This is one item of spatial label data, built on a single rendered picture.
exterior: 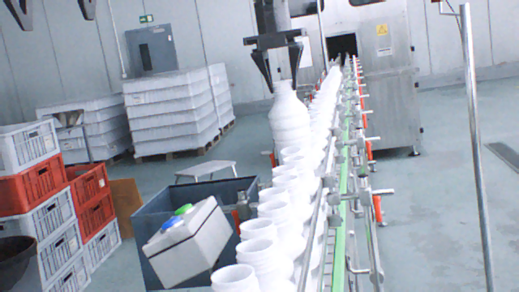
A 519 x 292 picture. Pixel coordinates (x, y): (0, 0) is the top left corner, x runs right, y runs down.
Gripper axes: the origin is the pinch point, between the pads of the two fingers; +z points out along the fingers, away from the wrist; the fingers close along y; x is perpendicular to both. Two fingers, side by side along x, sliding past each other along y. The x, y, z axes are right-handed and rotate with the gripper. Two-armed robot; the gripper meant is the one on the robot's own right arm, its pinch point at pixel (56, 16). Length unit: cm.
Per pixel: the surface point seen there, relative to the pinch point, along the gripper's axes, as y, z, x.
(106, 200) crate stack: -171, 100, 326
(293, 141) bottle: 14.9, 22.0, 41.3
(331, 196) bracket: 20, 31, 39
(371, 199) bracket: 26, 32, 38
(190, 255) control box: 1.6, 31.7, 18.7
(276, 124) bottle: 12.4, 18.7, 41.3
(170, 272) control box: -1.7, 33.9, 18.7
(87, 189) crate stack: -169, 84, 299
